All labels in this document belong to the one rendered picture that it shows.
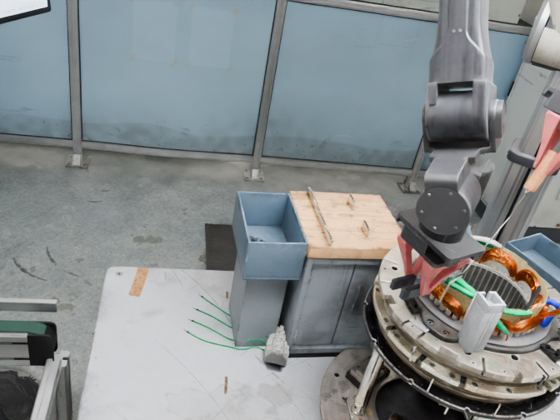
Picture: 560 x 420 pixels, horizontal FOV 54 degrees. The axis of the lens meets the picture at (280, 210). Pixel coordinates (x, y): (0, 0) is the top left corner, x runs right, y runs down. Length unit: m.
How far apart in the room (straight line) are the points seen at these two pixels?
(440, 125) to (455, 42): 0.09
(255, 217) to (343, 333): 0.30
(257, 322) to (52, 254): 1.64
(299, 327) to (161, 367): 0.28
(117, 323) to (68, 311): 1.17
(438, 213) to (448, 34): 0.20
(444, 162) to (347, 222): 0.47
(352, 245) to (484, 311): 0.31
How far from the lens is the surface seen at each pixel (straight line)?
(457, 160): 0.63
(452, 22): 0.66
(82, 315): 2.34
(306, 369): 1.15
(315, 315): 1.10
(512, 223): 1.38
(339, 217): 1.08
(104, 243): 2.69
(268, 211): 1.12
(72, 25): 3.01
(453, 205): 0.60
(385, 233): 1.07
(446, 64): 0.65
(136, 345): 1.15
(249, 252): 0.97
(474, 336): 0.81
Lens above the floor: 1.63
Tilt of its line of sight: 32 degrees down
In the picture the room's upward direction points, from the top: 11 degrees clockwise
